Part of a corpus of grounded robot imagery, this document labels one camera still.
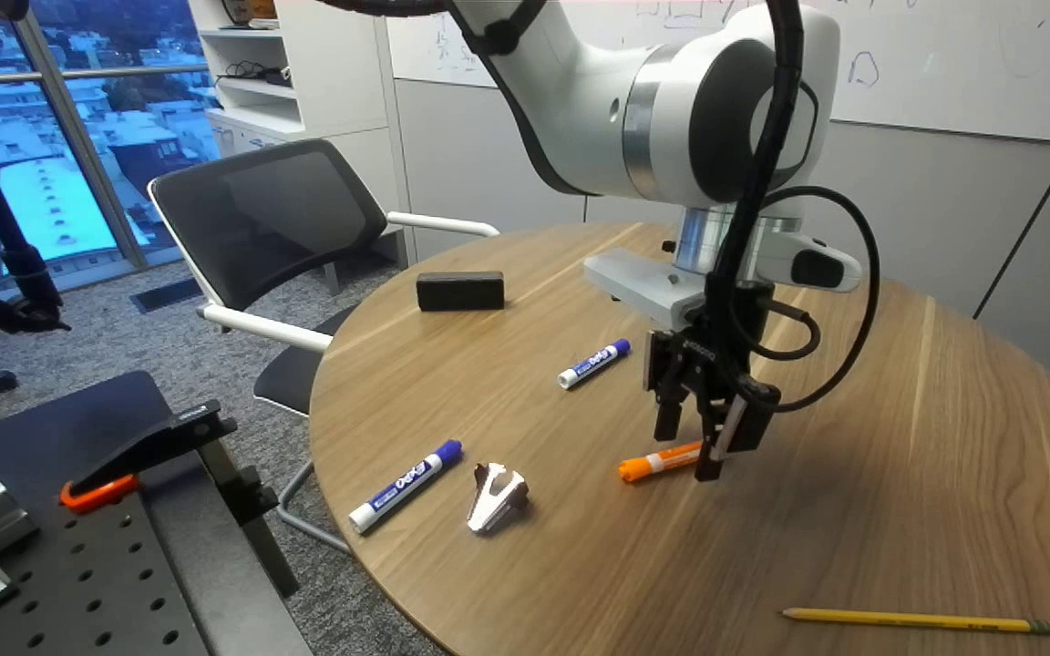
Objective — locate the window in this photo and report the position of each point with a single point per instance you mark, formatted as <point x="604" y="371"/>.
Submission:
<point x="51" y="191"/>

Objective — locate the black floor grille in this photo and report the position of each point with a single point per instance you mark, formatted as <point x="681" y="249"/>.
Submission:
<point x="165" y="294"/>

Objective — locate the short blue marker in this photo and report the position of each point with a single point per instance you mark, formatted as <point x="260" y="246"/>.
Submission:
<point x="593" y="363"/>

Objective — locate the long blue marker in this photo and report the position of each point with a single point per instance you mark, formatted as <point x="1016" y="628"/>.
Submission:
<point x="405" y="486"/>

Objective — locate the yellow pencil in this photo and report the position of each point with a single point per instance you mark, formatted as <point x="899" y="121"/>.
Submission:
<point x="917" y="620"/>

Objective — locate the black mesh office chair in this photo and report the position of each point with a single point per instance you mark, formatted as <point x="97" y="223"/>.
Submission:
<point x="279" y="219"/>

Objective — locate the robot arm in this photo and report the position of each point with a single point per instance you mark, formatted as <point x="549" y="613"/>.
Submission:
<point x="580" y="100"/>

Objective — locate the black whiteboard eraser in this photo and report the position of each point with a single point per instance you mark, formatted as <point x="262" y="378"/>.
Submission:
<point x="459" y="291"/>

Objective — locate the black stand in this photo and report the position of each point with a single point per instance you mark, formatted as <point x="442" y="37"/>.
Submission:
<point x="24" y="264"/>

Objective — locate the white shelf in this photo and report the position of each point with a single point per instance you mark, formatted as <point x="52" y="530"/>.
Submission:
<point x="324" y="64"/>

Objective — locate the staple remover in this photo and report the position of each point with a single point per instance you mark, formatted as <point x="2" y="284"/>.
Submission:
<point x="494" y="499"/>

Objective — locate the orange marker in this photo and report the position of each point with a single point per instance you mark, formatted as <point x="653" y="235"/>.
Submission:
<point x="653" y="465"/>

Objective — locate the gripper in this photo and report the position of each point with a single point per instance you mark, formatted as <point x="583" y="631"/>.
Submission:
<point x="694" y="355"/>

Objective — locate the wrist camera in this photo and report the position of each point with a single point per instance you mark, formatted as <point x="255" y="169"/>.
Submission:
<point x="639" y="284"/>

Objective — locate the whiteboard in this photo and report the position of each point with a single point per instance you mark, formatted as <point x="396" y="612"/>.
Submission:
<point x="944" y="55"/>

